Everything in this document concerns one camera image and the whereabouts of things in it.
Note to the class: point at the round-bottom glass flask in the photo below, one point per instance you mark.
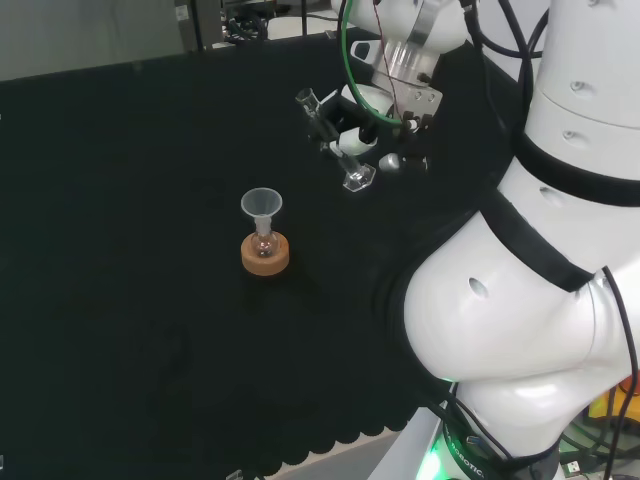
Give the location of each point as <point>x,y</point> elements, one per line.
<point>264,244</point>

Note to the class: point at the clear glass graduated cylinder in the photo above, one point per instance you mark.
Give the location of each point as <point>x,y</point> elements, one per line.
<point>357,177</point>

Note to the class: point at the clear plastic funnel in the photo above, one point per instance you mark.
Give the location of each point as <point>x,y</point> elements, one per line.
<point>260,202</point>

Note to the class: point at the yellow stop button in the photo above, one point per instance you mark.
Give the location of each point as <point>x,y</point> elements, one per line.
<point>600,407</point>

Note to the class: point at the black cloth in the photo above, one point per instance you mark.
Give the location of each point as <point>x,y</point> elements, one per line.
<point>125,250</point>

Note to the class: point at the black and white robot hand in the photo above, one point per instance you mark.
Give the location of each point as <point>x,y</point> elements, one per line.
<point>415,145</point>

